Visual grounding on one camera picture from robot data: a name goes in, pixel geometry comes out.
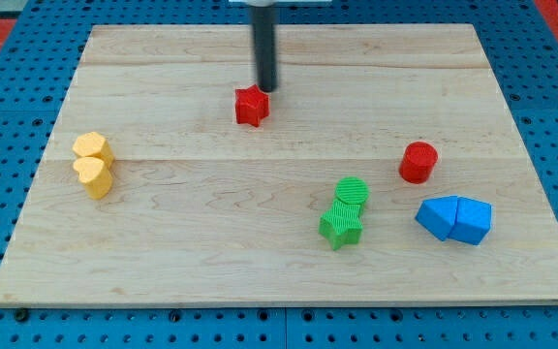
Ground red star block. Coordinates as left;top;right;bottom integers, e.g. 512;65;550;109
234;84;269;127

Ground green star block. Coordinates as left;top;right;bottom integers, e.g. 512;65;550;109
319;199;363;250

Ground green cylinder block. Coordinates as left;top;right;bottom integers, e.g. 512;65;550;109
335;176;369;216

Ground wooden board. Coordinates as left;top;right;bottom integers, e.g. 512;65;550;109
0;24;558;308

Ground red cylinder block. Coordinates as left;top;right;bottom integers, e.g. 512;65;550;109
398;142;438;184

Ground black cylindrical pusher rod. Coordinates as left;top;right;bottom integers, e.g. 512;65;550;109
249;1;278;93

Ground blue cube block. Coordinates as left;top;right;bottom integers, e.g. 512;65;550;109
416;196;458;241

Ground yellow heart block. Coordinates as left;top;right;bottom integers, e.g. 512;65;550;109
73;157;113;200

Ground yellow hexagon block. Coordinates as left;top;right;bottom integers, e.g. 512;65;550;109
72;132;114;168

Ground blue pentagon block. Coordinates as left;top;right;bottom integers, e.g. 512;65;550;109
448;197;492;245

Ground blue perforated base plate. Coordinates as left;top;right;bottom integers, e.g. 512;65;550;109
0;0;558;348

